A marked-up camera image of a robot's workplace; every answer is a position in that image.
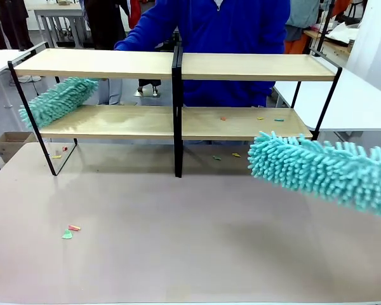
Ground black stand pole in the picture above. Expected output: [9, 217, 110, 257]
[316, 0, 335, 58]

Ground bystander grey sweater orange trousers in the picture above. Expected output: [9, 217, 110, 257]
[284, 0, 322, 54]

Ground wooden shelf unit black frame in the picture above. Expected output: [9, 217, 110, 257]
[8, 47, 182, 178]
[172, 47, 343, 178]

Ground person in blue jacket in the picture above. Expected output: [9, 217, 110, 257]
[114, 0, 291, 109]

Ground grey metal desk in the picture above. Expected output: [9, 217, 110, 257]
[33, 5, 90, 49]

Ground white side table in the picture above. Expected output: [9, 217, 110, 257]
[0, 49, 36, 109]
[272, 67, 381, 150]

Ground white paper sheets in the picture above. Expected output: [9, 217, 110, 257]
[324, 21, 360, 44]

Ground bystander in black clothes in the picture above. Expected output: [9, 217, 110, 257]
[0, 0, 35, 51]

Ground white pillar panel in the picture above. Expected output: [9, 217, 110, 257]
[349, 0, 381, 81]

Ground wooden workbench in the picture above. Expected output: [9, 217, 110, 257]
[303, 27, 352, 57]

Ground cardboard box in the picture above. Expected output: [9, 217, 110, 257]
[0, 131, 36, 163]

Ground bystander dark top grey trousers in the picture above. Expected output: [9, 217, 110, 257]
[83, 0, 128, 105]

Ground teal chenille duster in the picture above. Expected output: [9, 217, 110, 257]
[18, 76, 100, 130]
[246, 130, 381, 222]

